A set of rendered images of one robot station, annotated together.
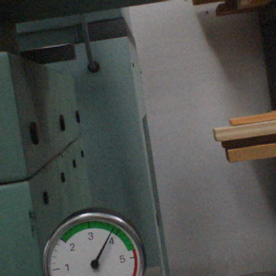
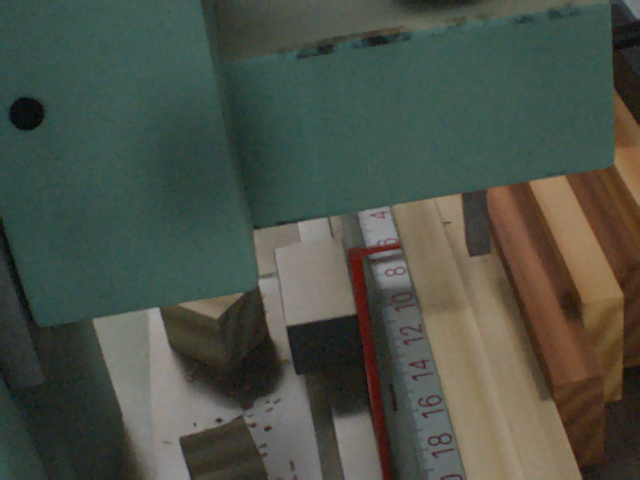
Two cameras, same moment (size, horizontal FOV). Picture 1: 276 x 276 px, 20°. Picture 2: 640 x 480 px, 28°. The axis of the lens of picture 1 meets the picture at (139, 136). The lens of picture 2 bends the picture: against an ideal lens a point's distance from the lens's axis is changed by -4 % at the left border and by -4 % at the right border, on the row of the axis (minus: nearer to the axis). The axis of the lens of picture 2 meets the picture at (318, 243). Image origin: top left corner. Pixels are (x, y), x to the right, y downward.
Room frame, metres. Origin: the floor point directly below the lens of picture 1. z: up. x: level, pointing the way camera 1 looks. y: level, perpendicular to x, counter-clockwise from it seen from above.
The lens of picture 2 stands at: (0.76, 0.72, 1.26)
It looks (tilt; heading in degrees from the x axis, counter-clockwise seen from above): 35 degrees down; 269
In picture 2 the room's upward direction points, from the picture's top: 10 degrees counter-clockwise
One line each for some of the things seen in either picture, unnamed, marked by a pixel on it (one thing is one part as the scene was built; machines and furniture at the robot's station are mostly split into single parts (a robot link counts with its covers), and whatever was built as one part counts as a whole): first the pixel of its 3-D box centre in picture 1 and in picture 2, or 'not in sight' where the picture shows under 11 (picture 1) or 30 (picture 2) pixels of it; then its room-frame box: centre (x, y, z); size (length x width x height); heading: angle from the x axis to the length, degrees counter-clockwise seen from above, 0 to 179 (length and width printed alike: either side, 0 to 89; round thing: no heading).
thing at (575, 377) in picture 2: not in sight; (510, 247); (0.67, 0.27, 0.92); 0.23 x 0.02 x 0.05; 90
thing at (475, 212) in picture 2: not in sight; (474, 198); (0.69, 0.30, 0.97); 0.01 x 0.01 x 0.05; 0
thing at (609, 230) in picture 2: not in sight; (564, 185); (0.63, 0.23, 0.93); 0.21 x 0.02 x 0.05; 90
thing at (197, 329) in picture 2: not in sight; (213, 314); (0.82, 0.14, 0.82); 0.04 x 0.04 x 0.04; 49
